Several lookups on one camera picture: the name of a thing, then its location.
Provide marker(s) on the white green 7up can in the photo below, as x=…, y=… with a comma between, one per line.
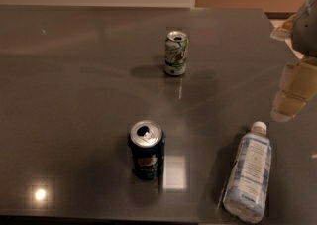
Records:
x=176, y=48

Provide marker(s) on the blue pepsi can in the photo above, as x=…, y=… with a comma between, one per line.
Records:
x=147, y=144

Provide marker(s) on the clear plastic water bottle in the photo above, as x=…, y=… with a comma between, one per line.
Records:
x=246, y=191

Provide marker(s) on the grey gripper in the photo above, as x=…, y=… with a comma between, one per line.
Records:
x=305, y=34

